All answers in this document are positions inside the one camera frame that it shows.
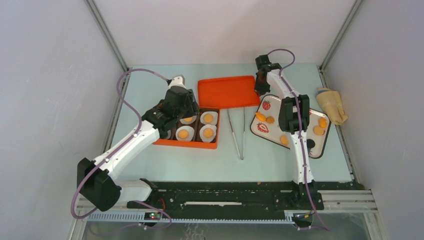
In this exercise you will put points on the strawberry pattern tray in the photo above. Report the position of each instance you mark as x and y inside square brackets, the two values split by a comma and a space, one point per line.
[265, 125]

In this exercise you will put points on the black cookie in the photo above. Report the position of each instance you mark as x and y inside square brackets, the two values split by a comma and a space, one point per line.
[310, 143]

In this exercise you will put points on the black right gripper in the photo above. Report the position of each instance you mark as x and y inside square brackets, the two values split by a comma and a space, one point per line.
[260, 91]

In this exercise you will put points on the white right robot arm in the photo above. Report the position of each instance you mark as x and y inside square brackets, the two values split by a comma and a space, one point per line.
[293, 116]

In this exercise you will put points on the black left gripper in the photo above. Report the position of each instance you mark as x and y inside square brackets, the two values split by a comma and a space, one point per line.
[193, 107]

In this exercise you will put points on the yellow cloth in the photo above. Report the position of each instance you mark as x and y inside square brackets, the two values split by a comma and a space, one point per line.
[331, 103]

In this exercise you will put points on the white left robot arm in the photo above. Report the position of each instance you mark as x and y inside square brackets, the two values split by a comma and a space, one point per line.
[97, 180]

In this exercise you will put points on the orange box lid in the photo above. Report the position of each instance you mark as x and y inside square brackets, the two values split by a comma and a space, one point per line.
[227, 92]

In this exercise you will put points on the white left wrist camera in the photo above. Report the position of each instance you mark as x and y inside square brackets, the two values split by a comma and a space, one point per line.
[176, 81]

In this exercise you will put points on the orange cookie box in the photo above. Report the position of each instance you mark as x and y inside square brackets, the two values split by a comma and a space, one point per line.
[171, 140]

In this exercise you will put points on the clear plastic tongs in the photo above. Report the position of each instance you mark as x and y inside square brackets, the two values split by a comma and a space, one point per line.
[240, 150]

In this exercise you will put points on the white paper cup liner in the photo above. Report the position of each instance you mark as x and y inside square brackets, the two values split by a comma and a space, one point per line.
[189, 129]
[188, 123]
[216, 118]
[207, 140]

